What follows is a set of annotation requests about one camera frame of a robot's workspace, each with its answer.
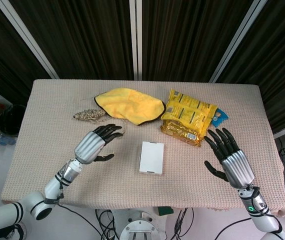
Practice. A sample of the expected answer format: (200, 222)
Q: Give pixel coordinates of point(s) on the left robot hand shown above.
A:
(87, 147)

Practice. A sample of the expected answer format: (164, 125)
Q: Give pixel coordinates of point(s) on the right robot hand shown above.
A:
(237, 165)

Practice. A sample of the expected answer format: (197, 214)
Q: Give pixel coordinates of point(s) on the white cardboard box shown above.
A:
(151, 157)

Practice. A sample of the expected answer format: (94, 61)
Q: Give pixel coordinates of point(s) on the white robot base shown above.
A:
(140, 227)

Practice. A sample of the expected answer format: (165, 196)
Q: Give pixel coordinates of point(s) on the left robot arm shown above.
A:
(52, 185)

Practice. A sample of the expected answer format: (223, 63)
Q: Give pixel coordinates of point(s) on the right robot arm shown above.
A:
(265, 217)

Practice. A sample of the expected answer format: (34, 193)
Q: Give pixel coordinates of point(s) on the beige waffle tablecloth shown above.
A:
(195, 180)

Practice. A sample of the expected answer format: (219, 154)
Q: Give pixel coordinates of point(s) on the blue snack packet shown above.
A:
(220, 118)

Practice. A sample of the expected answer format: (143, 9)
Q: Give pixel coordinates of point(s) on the yellow microfiber cloth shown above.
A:
(130, 105)

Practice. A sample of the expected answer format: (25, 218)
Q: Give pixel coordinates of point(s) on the gold foil snack pack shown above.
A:
(180, 131)

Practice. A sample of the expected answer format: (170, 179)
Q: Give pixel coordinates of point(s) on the yellow snack bag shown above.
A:
(187, 107)

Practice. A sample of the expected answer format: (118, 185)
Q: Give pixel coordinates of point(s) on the black trash bin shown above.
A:
(11, 120)

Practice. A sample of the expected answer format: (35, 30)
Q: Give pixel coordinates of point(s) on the dark green block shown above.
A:
(165, 211)

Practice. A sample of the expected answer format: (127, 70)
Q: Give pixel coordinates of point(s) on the dark pleated curtain panel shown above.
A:
(2, 50)
(282, 62)
(187, 37)
(82, 37)

